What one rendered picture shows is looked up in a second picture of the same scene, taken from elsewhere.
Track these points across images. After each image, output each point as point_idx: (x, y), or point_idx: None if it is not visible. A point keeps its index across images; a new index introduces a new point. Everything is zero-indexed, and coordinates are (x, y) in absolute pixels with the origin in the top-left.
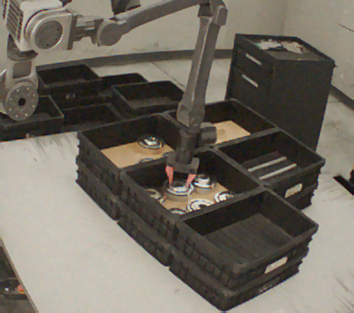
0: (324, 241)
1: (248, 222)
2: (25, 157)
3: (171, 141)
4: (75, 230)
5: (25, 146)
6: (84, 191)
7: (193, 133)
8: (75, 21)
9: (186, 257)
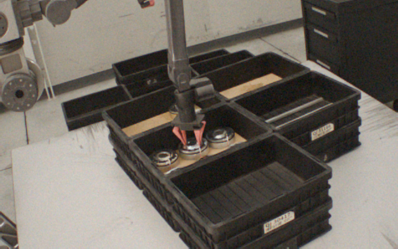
0: (374, 187)
1: (260, 172)
2: (71, 147)
3: (201, 103)
4: (99, 208)
5: (74, 136)
6: (120, 166)
7: (186, 91)
8: (15, 7)
9: (181, 219)
